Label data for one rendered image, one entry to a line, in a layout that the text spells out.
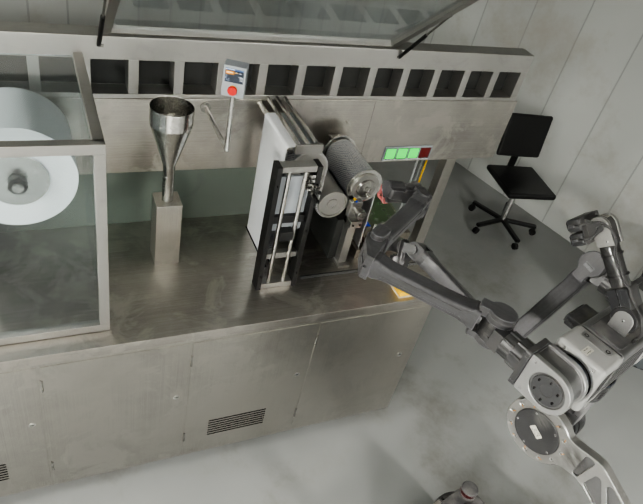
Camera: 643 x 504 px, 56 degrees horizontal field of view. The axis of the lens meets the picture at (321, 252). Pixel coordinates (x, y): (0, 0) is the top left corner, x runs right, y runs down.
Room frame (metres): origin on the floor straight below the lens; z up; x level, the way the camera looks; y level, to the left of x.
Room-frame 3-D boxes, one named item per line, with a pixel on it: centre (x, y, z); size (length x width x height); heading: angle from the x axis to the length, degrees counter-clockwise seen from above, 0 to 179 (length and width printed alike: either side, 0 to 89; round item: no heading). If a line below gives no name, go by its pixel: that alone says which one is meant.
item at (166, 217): (1.70, 0.57, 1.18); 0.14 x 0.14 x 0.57
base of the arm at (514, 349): (1.09, -0.53, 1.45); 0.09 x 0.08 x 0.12; 138
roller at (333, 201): (2.03, 0.07, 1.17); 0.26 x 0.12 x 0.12; 31
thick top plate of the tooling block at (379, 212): (2.22, -0.17, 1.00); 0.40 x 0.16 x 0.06; 31
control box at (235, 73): (1.72, 0.39, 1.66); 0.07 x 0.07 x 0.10; 6
